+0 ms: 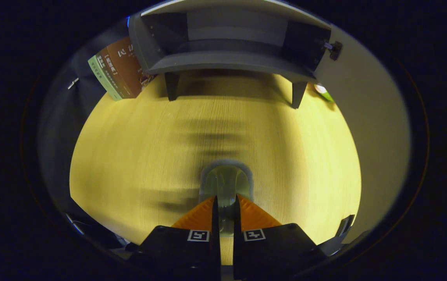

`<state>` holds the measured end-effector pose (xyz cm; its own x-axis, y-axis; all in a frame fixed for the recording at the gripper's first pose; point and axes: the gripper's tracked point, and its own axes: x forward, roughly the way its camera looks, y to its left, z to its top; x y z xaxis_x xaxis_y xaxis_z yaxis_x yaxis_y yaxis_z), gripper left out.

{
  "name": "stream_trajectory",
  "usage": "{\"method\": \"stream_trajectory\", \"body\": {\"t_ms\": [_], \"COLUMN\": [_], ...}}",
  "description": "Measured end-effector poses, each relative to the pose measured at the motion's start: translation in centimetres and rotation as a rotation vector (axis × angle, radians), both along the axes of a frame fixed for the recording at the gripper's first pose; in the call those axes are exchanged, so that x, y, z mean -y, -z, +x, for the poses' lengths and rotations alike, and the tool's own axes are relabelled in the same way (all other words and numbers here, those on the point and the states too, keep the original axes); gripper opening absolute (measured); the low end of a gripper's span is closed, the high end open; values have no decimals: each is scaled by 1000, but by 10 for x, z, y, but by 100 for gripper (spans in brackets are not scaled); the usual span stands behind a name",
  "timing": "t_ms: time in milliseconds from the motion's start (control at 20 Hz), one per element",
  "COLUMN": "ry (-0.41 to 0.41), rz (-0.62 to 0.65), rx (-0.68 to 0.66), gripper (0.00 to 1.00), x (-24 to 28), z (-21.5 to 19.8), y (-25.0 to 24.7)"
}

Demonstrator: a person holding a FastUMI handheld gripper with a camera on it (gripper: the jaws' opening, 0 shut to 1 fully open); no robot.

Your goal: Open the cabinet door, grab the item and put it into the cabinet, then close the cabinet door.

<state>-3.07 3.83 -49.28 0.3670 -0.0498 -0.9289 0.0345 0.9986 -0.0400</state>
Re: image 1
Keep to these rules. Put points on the white clip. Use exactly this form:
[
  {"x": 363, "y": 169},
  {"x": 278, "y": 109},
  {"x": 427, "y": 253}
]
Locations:
[{"x": 73, "y": 83}]

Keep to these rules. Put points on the green and white toy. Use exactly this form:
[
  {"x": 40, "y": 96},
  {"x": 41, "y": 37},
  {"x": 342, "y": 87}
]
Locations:
[{"x": 323, "y": 91}]

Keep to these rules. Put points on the brown book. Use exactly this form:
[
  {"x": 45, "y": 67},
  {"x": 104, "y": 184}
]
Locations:
[{"x": 127, "y": 66}]

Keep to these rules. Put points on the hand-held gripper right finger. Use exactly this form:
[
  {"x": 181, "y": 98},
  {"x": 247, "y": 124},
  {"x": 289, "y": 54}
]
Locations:
[{"x": 278, "y": 253}]

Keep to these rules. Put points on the clear glass cup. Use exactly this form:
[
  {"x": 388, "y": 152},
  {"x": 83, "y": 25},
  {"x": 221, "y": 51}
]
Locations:
[{"x": 226, "y": 181}]

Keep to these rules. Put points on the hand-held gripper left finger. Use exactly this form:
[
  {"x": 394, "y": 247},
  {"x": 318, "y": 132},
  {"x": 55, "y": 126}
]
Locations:
[{"x": 176, "y": 253}]

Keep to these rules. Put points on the dark grey cabinet body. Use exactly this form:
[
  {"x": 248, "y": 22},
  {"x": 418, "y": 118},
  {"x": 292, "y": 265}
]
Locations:
[{"x": 223, "y": 60}]

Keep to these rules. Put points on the black door hinge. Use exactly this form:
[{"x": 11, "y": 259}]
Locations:
[{"x": 334, "y": 48}]

